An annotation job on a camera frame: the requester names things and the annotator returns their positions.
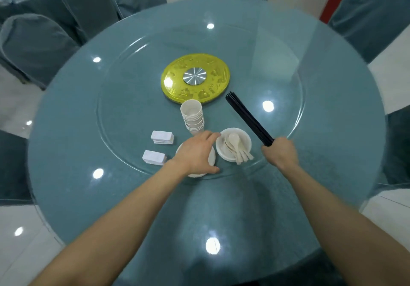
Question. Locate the person's right hand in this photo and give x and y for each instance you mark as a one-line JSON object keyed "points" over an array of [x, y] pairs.
{"points": [[283, 154]]}

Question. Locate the person's left hand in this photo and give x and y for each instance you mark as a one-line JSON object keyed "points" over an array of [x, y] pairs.
{"points": [[192, 154]]}

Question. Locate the person's right thumb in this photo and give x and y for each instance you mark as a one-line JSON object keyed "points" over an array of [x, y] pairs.
{"points": [[267, 151]]}

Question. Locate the person's left thumb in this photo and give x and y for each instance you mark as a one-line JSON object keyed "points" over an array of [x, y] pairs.
{"points": [[211, 169]]}

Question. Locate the stack of white plates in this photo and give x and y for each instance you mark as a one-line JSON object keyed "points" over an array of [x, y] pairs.
{"points": [[212, 157]]}

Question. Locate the bundle of black chopsticks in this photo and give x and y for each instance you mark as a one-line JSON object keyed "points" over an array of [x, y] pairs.
{"points": [[248, 117]]}

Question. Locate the person's left forearm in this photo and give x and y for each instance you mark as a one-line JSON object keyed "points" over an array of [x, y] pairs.
{"points": [[121, 225]]}

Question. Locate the person's right forearm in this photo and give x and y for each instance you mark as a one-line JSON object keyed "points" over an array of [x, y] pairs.
{"points": [[336, 228]]}

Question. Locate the white spoon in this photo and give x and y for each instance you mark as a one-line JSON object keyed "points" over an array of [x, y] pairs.
{"points": [[251, 157], [242, 156], [247, 156], [234, 141]]}

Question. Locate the stack of white bowls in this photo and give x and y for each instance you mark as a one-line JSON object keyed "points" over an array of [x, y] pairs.
{"points": [[244, 138]]}

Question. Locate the stack of white cups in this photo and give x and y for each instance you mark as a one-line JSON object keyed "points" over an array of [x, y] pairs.
{"points": [[192, 116]]}

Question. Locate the stack of white chopstick rests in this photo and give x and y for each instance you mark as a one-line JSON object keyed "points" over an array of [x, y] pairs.
{"points": [[154, 157], [162, 137]]}

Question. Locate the teal tablecloth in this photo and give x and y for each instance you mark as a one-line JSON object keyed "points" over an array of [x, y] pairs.
{"points": [[336, 135]]}

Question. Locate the yellow turntable base silver hub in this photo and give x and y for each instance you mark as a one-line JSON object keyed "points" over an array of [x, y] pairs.
{"points": [[195, 82]]}

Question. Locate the round glass turntable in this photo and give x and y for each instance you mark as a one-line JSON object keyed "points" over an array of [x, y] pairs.
{"points": [[128, 109]]}

